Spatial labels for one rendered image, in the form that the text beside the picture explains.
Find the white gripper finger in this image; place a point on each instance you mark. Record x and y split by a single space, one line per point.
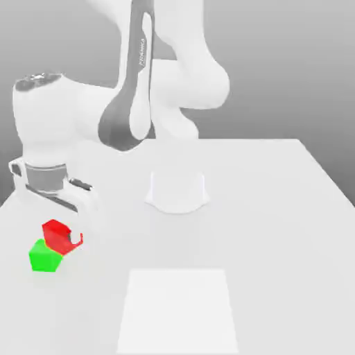
74 236

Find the small green cube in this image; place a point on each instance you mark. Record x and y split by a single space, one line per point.
44 259

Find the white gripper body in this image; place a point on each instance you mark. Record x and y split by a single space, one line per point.
83 203

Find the small red cube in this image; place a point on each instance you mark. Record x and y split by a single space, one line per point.
56 235

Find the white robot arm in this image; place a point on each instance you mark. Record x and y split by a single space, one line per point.
166 91

